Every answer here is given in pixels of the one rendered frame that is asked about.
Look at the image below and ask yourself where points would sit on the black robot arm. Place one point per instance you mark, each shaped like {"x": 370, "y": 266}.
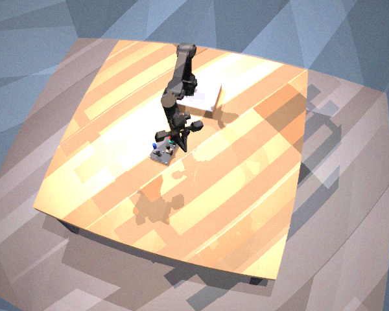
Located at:
{"x": 183, "y": 83}

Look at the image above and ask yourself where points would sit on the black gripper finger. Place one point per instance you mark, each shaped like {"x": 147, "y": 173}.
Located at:
{"x": 177, "y": 139}
{"x": 184, "y": 138}

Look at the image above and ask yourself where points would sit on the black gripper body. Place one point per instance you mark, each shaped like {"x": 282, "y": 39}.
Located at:
{"x": 194, "y": 127}

